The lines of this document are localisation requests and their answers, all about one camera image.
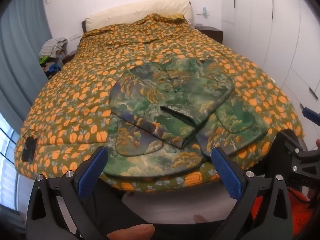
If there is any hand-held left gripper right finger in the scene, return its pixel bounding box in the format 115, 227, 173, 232
211, 146, 293, 240

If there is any pile of colourful clothes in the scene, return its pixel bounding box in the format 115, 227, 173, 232
39, 52, 66, 78

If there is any orange floral green quilt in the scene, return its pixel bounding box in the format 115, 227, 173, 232
15, 12, 304, 193

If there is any dark wooden nightstand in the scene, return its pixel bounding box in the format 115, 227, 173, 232
195, 26, 224, 44

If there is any grey-blue curtain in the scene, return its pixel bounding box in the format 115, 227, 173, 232
0, 0, 53, 130

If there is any white bed base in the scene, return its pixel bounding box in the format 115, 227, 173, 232
120, 185, 237, 223

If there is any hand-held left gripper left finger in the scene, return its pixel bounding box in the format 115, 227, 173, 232
26, 145, 109, 240

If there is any window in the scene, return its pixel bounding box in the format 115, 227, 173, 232
0, 112, 25, 215

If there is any orange fuzzy cloth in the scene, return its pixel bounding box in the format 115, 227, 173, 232
250, 189, 313, 235

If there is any black rectangular device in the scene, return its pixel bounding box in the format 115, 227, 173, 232
21, 136, 38, 162

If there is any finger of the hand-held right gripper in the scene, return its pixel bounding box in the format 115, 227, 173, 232
302, 107, 320, 125

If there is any black cable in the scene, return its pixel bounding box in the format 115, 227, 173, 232
287, 187, 316, 207

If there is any cream pillow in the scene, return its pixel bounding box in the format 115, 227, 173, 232
81, 0, 193, 33

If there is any white wardrobe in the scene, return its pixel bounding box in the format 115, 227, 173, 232
221, 0, 320, 120

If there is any person's right hand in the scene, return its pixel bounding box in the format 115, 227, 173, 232
308, 139, 320, 207

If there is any green landscape print jacket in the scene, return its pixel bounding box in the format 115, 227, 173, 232
104, 57, 272, 178

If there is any grey striped cloth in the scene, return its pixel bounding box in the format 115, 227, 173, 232
39, 37, 68, 57

